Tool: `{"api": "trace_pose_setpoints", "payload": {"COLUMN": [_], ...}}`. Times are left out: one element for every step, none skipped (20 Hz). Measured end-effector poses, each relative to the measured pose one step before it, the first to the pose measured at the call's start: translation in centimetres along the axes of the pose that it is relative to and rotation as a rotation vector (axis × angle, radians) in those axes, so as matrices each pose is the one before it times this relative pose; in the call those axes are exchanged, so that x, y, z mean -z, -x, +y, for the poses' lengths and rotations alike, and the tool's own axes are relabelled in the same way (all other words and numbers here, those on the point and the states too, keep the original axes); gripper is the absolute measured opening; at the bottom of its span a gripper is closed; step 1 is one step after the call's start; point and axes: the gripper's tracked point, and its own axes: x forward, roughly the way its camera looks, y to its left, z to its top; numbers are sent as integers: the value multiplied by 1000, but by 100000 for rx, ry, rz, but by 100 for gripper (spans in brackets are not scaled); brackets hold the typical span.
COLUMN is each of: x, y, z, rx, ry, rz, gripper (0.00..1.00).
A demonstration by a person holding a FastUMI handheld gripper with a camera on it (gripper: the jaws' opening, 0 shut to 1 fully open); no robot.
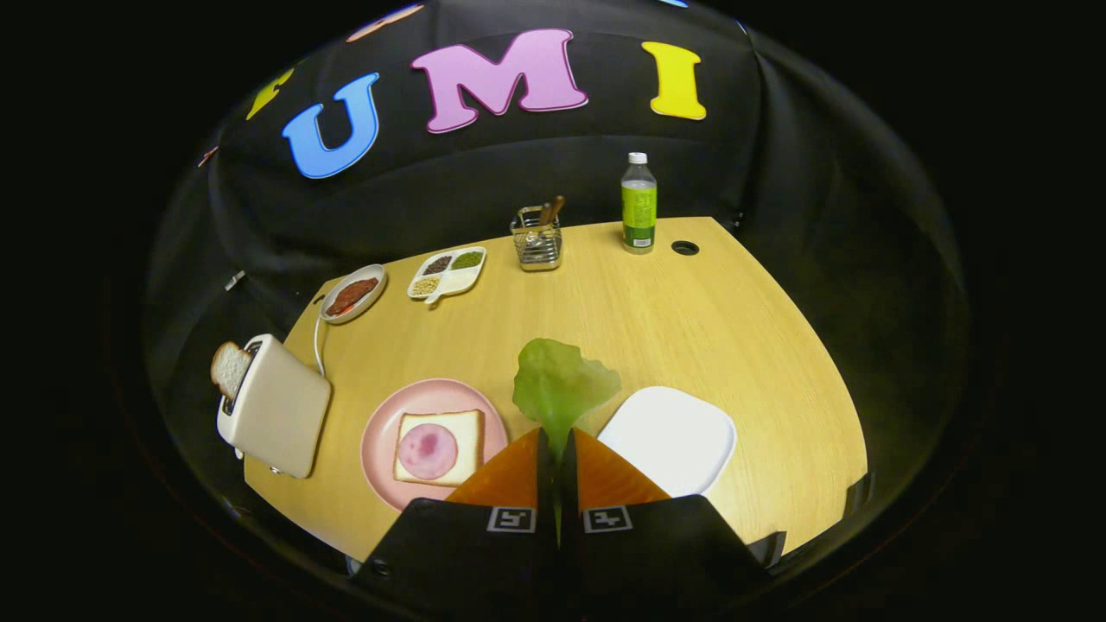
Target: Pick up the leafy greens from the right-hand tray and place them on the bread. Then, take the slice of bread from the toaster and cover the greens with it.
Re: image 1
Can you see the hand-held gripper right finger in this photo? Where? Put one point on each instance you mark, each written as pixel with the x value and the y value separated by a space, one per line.
pixel 568 484

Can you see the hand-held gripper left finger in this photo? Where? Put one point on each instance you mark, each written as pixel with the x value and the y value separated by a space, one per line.
pixel 544 484

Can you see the green lettuce leaf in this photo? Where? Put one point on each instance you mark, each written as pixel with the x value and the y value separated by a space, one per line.
pixel 562 384

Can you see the square white toast slice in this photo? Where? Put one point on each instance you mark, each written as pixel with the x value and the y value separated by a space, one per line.
pixel 468 432

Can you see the white square plate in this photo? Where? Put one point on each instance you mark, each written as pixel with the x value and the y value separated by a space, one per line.
pixel 670 436

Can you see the pink ham slice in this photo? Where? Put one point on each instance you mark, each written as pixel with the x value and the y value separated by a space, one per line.
pixel 428 451

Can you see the pink round plate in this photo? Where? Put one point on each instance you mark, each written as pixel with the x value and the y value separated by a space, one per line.
pixel 380 441

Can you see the white divided bean dish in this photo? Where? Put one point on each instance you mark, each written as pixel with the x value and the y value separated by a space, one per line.
pixel 458 278

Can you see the black table grommet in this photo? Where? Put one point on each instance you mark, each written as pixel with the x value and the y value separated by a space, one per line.
pixel 685 248

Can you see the round white plate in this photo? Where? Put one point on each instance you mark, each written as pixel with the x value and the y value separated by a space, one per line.
pixel 376 276

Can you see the brown meat patty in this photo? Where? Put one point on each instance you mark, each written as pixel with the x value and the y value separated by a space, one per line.
pixel 352 296

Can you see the white toaster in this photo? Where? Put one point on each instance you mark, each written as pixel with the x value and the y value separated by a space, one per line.
pixel 281 415

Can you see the wooden utensil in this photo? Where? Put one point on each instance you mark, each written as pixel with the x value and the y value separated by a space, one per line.
pixel 553 209

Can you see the green label plastic bottle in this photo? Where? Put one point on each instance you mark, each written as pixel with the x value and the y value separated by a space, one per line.
pixel 638 212

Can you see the black backdrop cloth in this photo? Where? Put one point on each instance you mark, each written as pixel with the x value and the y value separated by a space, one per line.
pixel 518 173

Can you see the brown crust bread slice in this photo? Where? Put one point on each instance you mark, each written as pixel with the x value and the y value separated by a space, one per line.
pixel 229 367

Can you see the white cloth clip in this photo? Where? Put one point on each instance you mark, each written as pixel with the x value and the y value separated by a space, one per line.
pixel 234 280

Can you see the pink cloth clip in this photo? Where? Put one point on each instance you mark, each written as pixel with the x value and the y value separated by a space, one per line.
pixel 207 155

